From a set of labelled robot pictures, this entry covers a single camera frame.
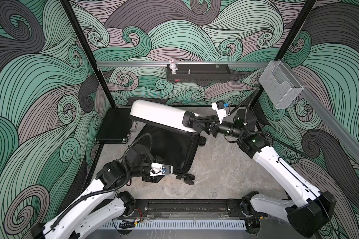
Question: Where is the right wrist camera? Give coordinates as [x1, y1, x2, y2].
[211, 100, 229, 124]

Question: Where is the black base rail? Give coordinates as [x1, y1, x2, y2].
[116, 198, 306, 219]

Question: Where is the white hard-shell suitcase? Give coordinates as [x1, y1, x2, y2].
[130, 100, 206, 185]

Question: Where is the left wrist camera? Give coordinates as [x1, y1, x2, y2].
[149, 163, 173, 176]

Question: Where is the black flat case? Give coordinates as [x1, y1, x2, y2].
[96, 108, 132, 144]

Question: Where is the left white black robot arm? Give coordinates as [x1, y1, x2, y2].
[31, 133, 173, 239]

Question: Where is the white bunny figurine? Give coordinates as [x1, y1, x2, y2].
[169, 60, 178, 74]

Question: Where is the aluminium back wall rail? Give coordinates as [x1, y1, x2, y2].
[96, 61, 269, 68]

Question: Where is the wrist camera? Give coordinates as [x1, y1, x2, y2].
[211, 100, 229, 124]
[149, 163, 173, 176]

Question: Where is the white slotted cable duct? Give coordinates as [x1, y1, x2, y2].
[100, 219, 247, 231]

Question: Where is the black wall shelf tray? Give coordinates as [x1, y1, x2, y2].
[166, 64, 231, 86]

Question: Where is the clear acrylic wall box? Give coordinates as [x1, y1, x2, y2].
[259, 60, 304, 109]

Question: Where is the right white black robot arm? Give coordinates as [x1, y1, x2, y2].
[182, 101, 336, 238]

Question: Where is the aluminium wall rail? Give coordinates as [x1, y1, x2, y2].
[284, 63, 359, 164]
[96, 61, 269, 68]

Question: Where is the aluminium right wall rail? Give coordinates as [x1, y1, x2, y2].
[284, 63, 359, 164]

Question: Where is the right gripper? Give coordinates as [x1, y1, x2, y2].
[197, 115, 245, 140]

